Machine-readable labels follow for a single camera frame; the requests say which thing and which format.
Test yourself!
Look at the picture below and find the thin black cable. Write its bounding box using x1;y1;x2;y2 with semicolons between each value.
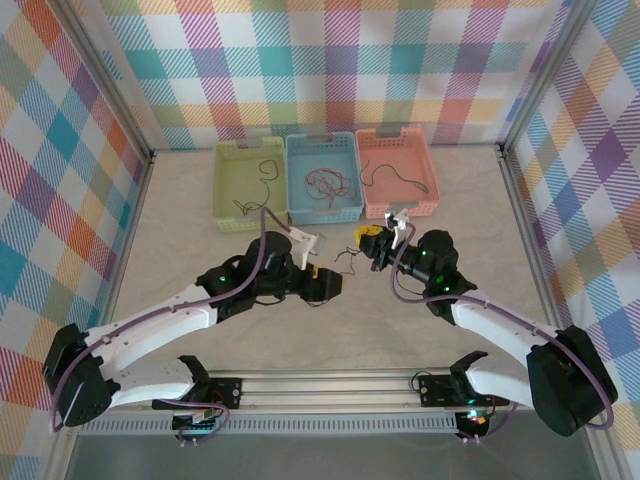
333;245;362;276
360;160;431;195

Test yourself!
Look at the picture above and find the orange cable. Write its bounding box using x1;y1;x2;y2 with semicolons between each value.
303;167;357;210

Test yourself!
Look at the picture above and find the pink perforated plastic basket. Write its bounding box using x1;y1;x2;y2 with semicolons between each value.
355;126;444;220

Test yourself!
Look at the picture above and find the blue perforated plastic basket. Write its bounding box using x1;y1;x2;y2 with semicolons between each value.
284;131;365;226

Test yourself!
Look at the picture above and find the green perforated plastic basket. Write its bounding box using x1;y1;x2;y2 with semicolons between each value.
212;135;290;235

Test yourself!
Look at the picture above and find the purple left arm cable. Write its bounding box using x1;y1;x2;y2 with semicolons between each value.
47;205;301;444

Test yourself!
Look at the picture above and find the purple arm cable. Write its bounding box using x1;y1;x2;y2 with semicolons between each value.
388;222;619;444
47;205;301;444

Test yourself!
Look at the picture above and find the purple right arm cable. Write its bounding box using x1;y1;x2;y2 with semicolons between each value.
388;222;619;444

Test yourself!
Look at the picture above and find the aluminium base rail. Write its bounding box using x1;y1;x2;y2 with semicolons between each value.
149;369;541;416

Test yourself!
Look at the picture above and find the aluminium table side rail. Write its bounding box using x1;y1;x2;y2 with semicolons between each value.
497;144;569;329
97;152;157;331

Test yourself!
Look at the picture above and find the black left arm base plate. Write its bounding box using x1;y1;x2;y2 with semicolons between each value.
152;375;245;412

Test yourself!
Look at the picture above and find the grey slotted cable duct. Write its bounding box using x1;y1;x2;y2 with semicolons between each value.
79;417;460;437

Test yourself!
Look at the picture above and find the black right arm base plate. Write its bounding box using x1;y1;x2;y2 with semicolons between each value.
417;373;511;407

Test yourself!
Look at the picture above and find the aluminium frame post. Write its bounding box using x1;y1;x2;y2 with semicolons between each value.
62;0;157;161
498;0;599;151

